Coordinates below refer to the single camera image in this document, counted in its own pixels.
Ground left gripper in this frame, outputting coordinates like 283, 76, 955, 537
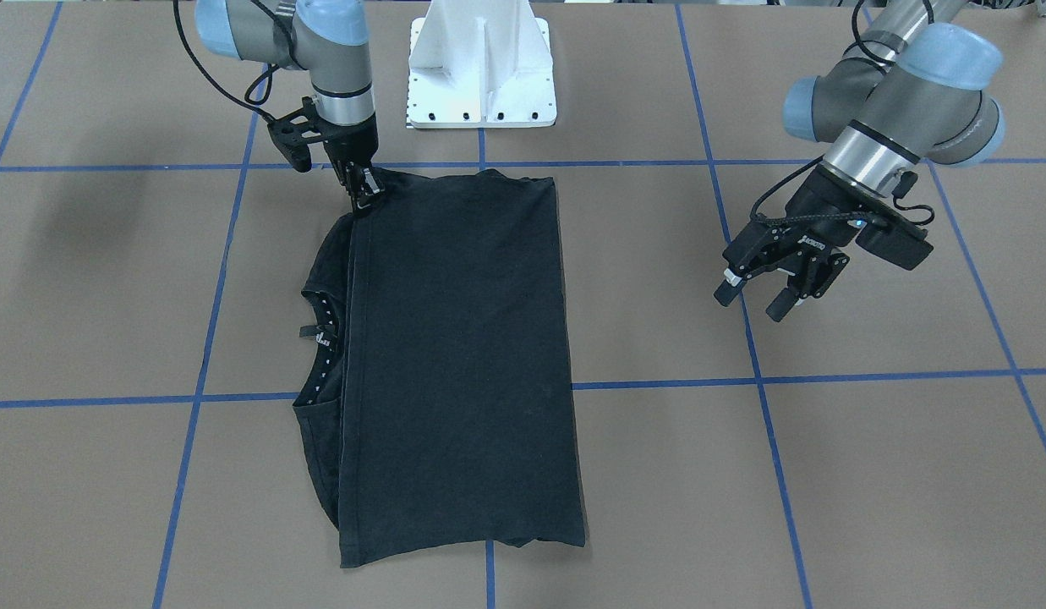
715, 166, 866, 322

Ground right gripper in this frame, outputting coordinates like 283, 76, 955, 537
323, 118, 386, 217

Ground black graphic t-shirt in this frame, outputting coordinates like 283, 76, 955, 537
293, 168, 587, 569

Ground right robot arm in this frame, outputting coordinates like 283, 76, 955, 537
194, 1, 384, 213

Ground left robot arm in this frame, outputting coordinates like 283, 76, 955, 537
715, 1, 1006, 322

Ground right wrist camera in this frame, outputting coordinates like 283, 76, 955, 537
266, 96, 329, 173

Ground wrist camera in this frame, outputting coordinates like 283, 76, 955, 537
855, 203, 934, 271
266, 96, 329, 173

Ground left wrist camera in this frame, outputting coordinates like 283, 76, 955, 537
855, 203, 934, 271

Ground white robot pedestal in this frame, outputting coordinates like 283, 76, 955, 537
406, 1, 558, 129

